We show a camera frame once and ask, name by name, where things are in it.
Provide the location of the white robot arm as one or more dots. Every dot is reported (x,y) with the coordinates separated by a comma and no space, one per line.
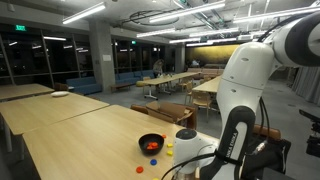
(290,43)

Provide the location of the black bowl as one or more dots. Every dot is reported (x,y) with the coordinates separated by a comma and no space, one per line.
(147,139)

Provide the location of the person in background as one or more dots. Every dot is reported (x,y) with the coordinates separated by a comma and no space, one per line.
(157,67)

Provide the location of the open cardboard box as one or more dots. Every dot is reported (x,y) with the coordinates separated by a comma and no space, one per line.
(174,113)

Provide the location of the yellow block right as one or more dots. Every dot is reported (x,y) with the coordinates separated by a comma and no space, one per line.
(169,145)

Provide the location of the yellow block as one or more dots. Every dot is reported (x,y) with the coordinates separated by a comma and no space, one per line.
(169,145)
(170,153)

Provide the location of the yellow block left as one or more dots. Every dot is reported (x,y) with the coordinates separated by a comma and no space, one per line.
(170,153)

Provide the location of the blue sofa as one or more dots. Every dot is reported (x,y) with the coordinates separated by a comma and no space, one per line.
(84,85)

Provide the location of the white plate far table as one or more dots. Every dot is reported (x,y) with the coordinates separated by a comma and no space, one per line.
(59,93)

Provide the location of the brown leather chair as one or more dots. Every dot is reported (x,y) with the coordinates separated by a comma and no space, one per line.
(265,131)

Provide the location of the black bag on chair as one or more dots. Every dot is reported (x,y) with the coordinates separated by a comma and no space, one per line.
(273,156)

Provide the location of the black camera tripod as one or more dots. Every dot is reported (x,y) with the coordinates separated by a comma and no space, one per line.
(313,142)

